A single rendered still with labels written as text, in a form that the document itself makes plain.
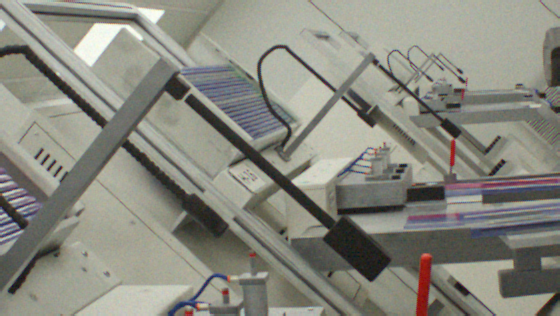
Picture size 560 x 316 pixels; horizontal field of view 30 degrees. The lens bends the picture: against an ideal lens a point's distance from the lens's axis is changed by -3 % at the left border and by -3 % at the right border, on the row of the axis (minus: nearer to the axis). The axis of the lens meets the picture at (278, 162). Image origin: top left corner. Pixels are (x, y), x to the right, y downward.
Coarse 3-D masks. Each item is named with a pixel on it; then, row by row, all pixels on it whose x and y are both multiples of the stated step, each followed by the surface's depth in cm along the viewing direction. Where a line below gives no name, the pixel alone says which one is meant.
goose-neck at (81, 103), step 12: (36, 60) 96; (48, 72) 96; (60, 84) 96; (72, 96) 96; (84, 108) 96; (96, 120) 96; (132, 144) 95; (132, 156) 95; (144, 156) 95; (156, 168) 95; (168, 180) 95; (180, 192) 95
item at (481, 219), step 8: (544, 208) 122; (552, 208) 122; (464, 216) 124; (472, 216) 123; (480, 216) 123; (488, 216) 123; (496, 216) 123; (504, 216) 123; (512, 216) 123; (520, 216) 122; (528, 216) 122; (536, 216) 122; (544, 216) 122; (552, 216) 122; (464, 224) 124; (472, 224) 123; (480, 224) 123
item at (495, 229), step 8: (496, 224) 112; (504, 224) 112; (512, 224) 112; (520, 224) 111; (528, 224) 111; (536, 224) 111; (544, 224) 111; (552, 224) 111; (472, 232) 112; (480, 232) 112; (488, 232) 112; (496, 232) 112; (504, 232) 112
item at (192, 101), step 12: (192, 96) 72; (192, 108) 72; (204, 108) 72; (216, 120) 72; (228, 132) 72; (240, 144) 71; (252, 156) 71; (264, 168) 71; (276, 168) 72; (276, 180) 71; (288, 180) 71; (288, 192) 71; (300, 192) 71; (300, 204) 71; (312, 204) 71; (324, 216) 71
